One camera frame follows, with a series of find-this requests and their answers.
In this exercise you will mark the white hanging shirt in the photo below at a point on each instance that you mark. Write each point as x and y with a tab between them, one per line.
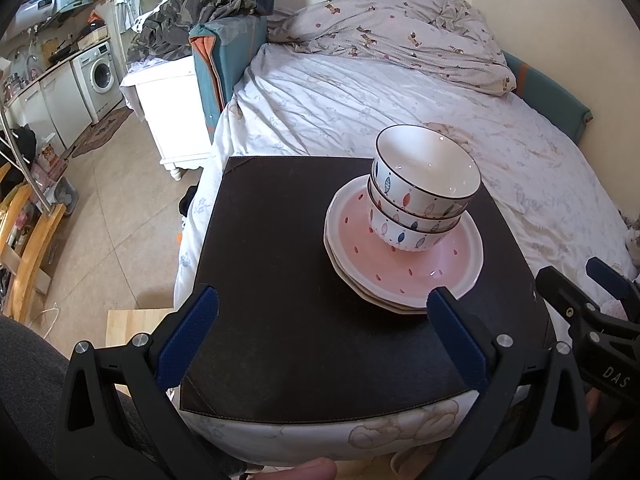
129	5

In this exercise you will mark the light wooden board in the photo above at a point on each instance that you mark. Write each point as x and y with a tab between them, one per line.
130	325

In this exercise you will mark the camouflage jacket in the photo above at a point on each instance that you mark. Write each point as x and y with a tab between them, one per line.
200	15

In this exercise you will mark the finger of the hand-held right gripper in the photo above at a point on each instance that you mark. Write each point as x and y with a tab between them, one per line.
612	280
565	292

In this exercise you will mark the white kitchen base cabinets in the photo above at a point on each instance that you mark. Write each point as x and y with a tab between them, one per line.
55	105

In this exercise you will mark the white fish print bowl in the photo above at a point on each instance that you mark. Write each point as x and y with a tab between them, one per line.
400	217
400	239
430	170

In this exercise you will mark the grey bear print quilt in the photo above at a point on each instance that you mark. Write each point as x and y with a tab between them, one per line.
400	30

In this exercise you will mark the medium pink strawberry plate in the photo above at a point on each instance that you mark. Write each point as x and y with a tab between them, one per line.
348	280

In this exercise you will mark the white printed bedsheet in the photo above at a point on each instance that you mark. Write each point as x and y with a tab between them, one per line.
350	105

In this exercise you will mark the white washing machine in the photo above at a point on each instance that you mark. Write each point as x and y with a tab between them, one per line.
100	75

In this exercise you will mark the white nightstand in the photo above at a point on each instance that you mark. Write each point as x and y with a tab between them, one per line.
170	110

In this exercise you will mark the teal bed frame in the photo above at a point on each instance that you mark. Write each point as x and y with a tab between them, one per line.
215	60

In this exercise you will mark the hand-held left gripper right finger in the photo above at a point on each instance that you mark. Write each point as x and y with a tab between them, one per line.
457	340

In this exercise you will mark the metal rack pole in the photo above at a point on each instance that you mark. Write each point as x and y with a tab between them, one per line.
25	159

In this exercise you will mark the pink printed box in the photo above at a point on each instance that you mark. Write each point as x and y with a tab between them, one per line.
50	162

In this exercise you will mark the black slipper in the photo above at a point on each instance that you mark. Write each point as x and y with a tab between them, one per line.
189	202

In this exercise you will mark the black cloth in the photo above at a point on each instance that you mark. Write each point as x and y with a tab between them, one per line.
25	142

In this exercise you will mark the person's left hand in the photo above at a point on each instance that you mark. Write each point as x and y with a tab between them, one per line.
312	470

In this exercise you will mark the brown patterned rug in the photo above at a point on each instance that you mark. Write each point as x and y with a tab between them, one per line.
102	132

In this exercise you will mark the grey plastic box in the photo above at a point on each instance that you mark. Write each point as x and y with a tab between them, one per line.
66	197

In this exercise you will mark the dark round tray table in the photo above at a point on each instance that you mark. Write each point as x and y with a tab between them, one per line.
275	260

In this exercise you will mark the small pink strawberry plate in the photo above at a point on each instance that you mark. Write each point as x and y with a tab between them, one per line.
450	265

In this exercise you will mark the large pink strawberry plate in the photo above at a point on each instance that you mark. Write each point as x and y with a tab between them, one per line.
372	304

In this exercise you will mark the grey trousers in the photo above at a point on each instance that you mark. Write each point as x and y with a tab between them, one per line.
25	385

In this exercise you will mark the wooden shelf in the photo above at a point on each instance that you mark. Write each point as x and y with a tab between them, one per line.
30	255

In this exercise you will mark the white water heater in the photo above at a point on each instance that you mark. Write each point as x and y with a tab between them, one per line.
35	7

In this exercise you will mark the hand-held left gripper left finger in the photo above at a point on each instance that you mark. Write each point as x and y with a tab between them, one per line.
187	340

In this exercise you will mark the person's right hand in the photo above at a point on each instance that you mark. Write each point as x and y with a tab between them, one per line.
600	405

